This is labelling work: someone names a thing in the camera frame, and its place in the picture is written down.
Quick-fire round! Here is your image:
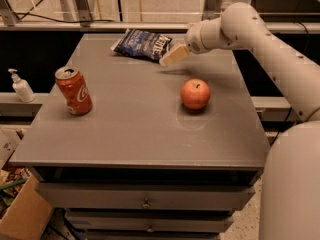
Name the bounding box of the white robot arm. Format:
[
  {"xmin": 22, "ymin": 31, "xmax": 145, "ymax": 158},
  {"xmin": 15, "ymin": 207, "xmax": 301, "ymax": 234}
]
[{"xmin": 160, "ymin": 2, "xmax": 320, "ymax": 240}]

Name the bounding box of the black cable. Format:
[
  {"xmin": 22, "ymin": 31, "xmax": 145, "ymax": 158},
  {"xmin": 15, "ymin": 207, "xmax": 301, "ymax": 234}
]
[{"xmin": 13, "ymin": 12, "xmax": 116, "ymax": 25}]

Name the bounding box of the white pump bottle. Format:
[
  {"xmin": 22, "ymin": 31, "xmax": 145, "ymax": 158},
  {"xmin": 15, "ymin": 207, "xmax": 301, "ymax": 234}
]
[{"xmin": 8, "ymin": 68, "xmax": 35, "ymax": 103}]

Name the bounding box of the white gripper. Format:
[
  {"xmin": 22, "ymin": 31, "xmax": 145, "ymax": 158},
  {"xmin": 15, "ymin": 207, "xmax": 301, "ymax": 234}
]
[{"xmin": 159, "ymin": 18, "xmax": 232, "ymax": 66}]

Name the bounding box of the grey drawer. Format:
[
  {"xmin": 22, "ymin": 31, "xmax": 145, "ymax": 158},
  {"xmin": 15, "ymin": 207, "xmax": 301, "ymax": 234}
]
[
  {"xmin": 35, "ymin": 183, "xmax": 255, "ymax": 211},
  {"xmin": 66, "ymin": 211, "xmax": 233, "ymax": 233}
]

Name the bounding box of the grey top drawer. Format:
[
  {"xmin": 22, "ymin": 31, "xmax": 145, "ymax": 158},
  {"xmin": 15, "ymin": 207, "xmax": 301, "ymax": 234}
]
[{"xmin": 35, "ymin": 183, "xmax": 255, "ymax": 211}]

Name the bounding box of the grey metal railing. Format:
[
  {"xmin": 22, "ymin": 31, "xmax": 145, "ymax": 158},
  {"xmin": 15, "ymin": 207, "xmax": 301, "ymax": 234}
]
[{"xmin": 0, "ymin": 0, "xmax": 320, "ymax": 34}]

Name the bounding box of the red cola can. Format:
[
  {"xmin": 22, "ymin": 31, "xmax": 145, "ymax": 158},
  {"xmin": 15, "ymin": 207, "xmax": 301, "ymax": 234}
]
[{"xmin": 55, "ymin": 66, "xmax": 93, "ymax": 116}]

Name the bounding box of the blue chip bag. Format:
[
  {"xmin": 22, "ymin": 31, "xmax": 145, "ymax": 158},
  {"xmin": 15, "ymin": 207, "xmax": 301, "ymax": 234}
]
[{"xmin": 111, "ymin": 29, "xmax": 172, "ymax": 62}]

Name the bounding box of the cardboard box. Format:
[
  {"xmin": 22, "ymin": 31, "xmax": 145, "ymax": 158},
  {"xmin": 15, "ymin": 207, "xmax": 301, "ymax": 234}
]
[{"xmin": 0, "ymin": 174, "xmax": 55, "ymax": 240}]

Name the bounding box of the grey drawer cabinet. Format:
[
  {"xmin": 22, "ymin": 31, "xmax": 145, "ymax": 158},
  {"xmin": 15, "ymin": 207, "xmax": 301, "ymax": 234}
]
[{"xmin": 11, "ymin": 34, "xmax": 269, "ymax": 240}]

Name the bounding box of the red apple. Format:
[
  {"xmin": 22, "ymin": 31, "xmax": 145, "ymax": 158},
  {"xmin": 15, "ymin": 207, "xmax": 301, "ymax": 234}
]
[{"xmin": 180, "ymin": 79, "xmax": 211, "ymax": 110}]

